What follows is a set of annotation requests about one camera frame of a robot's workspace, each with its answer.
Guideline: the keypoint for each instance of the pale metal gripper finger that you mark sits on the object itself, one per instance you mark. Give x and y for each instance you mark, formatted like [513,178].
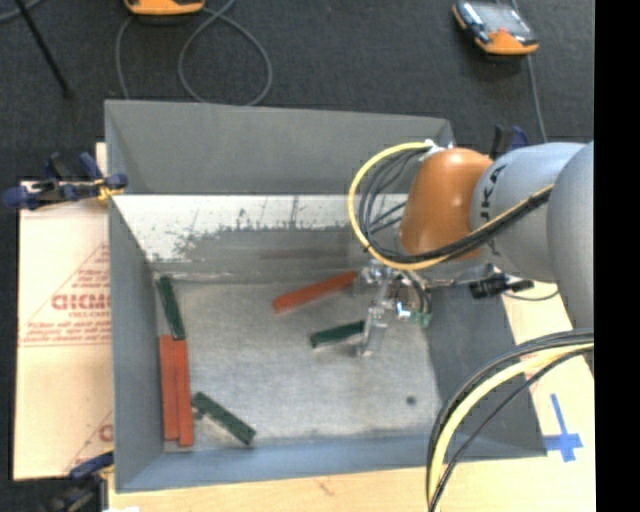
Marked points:
[375,331]
[369,281]

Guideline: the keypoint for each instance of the dark green flat block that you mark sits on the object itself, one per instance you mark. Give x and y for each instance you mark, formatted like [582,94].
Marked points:
[224,418]
[337,334]
[171,309]

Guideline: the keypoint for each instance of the grey metal bin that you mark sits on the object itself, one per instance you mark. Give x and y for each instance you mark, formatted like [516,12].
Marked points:
[280,150]

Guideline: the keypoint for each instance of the brown cardboard board red print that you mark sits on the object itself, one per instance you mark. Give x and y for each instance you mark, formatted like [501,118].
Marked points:
[60,380]

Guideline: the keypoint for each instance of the black cylinder on white bracket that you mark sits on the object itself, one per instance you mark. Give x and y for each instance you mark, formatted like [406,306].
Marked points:
[492,288]

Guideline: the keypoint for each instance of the red-brown flat block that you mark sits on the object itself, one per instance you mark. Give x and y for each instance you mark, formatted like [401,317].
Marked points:
[168,387]
[315,292]
[183,395]

